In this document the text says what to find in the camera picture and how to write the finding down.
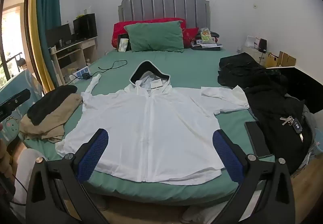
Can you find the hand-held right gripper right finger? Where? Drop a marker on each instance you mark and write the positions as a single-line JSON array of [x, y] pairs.
[[227, 158]]

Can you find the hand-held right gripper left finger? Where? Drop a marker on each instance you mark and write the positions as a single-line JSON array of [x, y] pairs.
[[93, 153]]

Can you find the white hooded jacket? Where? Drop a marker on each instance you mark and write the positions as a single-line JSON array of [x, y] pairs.
[[151, 138]]

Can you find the person's left forearm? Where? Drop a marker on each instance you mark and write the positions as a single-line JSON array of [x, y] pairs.
[[3, 155]]

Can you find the black clothes pile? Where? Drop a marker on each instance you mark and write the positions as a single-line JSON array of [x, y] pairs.
[[267, 102]]

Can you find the black folded garment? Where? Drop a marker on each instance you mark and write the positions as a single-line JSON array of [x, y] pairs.
[[50, 102]]

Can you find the grey slipper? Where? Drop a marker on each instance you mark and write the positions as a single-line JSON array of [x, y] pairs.
[[101, 201]]

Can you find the white slipper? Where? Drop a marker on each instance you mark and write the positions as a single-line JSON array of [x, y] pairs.
[[194, 215]]

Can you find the silver key bunch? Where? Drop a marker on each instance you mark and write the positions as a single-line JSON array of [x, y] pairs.
[[285, 121]]

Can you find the black car key fob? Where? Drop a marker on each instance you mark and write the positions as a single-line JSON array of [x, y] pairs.
[[297, 128]]

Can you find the black charger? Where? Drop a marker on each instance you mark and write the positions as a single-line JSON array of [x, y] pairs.
[[87, 76]]

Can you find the metal cup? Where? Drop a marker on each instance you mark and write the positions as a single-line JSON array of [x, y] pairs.
[[60, 43]]

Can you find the yellow curtain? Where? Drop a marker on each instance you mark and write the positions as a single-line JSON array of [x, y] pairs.
[[32, 24]]

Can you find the black monitor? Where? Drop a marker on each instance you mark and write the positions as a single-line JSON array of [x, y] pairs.
[[58, 34]]

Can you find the light wooden desk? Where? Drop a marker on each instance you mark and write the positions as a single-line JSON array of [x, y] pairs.
[[85, 45]]

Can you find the teal curtain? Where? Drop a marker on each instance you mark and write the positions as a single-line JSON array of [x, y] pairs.
[[49, 11]]

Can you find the black table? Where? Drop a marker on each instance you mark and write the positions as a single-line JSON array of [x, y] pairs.
[[302, 80]]

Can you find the cardboard box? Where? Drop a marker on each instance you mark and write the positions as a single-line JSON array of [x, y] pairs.
[[282, 59]]

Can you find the small black framed tablet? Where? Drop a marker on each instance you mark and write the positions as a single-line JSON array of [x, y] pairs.
[[123, 43]]

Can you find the stack of books and papers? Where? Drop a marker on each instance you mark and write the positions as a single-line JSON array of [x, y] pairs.
[[207, 45]]

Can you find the small black speaker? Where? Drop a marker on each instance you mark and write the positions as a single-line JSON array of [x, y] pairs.
[[262, 45]]

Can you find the green yellow snack bag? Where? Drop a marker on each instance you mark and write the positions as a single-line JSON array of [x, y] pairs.
[[205, 35]]

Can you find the red pillow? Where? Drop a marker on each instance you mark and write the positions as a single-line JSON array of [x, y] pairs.
[[121, 28], [190, 35]]

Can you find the green pillow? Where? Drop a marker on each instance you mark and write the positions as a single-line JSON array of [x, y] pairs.
[[154, 37]]

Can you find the grey padded headboard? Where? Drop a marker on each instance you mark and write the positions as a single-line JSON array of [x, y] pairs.
[[164, 4]]

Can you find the brown window frame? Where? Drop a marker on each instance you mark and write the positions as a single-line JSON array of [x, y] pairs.
[[26, 37]]

